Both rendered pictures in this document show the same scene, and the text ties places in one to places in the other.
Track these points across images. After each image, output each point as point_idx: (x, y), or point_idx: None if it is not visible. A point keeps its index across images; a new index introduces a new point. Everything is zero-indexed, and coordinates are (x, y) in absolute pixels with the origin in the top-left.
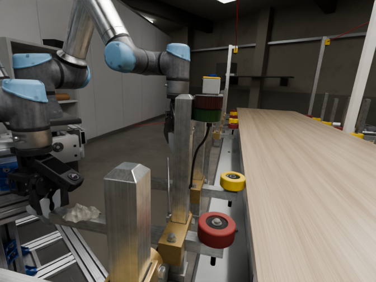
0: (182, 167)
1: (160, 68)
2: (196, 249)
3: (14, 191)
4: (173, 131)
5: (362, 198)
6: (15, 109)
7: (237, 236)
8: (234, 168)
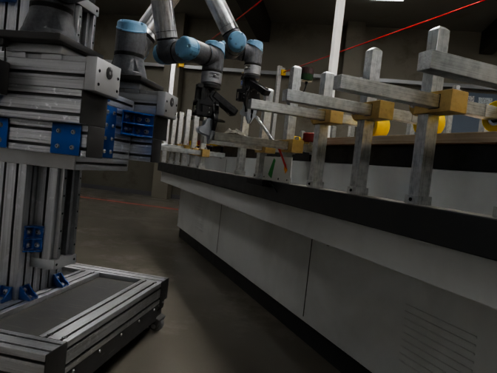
0: (294, 104)
1: (245, 55)
2: (305, 149)
3: (200, 112)
4: None
5: None
6: (219, 58)
7: None
8: None
